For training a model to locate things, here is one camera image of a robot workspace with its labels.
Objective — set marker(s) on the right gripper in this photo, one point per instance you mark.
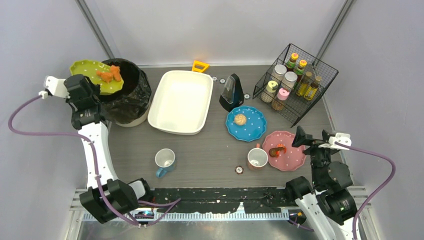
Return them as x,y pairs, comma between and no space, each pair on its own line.
313,142

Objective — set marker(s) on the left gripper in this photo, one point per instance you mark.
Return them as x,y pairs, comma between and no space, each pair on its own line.
85,87

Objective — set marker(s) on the pink polka dot plate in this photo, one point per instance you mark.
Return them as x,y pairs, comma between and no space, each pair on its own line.
289,159

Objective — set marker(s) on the green polka dot plate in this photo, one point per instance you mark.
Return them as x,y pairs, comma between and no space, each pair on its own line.
89,67

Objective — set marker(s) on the yellow oil bottle brown cap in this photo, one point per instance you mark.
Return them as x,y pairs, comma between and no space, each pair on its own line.
304,83

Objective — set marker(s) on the yellow label oil bottle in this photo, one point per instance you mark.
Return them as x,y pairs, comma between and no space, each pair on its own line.
313,88

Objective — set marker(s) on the orange handled white mug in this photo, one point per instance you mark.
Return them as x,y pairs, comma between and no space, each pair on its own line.
257,158

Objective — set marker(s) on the blue polka dot plate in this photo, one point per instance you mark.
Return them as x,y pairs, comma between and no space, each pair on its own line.
253,129

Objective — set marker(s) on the pink lid spice shaker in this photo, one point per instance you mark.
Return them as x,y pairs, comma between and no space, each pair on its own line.
278,102

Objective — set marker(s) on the black wire basket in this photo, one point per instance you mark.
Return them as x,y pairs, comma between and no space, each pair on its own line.
296,107

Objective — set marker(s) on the grain jar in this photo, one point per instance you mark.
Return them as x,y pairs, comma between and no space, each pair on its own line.
289,80
278,72

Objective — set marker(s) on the yellow lid spice shaker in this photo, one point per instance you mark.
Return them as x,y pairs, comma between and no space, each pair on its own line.
268,93

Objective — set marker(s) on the red sauce bottle yellow cap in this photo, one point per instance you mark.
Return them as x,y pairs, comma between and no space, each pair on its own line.
300,68

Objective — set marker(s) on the blue handled white mug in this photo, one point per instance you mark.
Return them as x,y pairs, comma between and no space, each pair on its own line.
165,160

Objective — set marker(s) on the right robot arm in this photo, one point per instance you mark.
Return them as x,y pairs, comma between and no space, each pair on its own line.
326,201

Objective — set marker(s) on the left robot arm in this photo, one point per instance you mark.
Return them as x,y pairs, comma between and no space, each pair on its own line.
107,197

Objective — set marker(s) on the brown and orange food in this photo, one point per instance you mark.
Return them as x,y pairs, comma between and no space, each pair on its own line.
275,151

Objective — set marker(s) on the upper orange food piece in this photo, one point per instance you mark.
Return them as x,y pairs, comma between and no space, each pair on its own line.
107,77

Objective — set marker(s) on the orange food piece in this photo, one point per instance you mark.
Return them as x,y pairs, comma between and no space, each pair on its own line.
107,77
115,70

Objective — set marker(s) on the lower orange food piece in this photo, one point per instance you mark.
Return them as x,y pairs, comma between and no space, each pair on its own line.
115,70

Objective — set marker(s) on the black bag lined trash bin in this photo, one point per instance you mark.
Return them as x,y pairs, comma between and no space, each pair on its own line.
128,107

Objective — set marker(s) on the beige bun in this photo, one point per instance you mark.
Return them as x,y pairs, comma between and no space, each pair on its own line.
240,119

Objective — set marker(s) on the brown poker chip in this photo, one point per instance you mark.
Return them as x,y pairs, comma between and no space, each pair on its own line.
239,170

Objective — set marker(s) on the black metronome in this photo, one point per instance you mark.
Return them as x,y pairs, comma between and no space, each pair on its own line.
232,95

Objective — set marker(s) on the white rectangular basin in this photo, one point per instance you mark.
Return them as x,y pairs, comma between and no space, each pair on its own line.
181,102

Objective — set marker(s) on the black base mat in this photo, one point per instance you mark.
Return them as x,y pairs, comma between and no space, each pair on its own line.
222,200

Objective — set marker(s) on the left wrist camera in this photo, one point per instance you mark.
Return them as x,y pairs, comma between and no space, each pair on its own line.
56,87

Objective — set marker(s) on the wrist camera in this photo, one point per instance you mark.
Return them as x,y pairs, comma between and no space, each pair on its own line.
56,87
338,141

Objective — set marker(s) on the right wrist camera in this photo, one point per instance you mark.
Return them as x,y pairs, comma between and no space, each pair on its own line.
338,141

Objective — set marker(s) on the orange plastic handle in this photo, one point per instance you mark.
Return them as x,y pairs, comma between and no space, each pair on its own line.
199,66

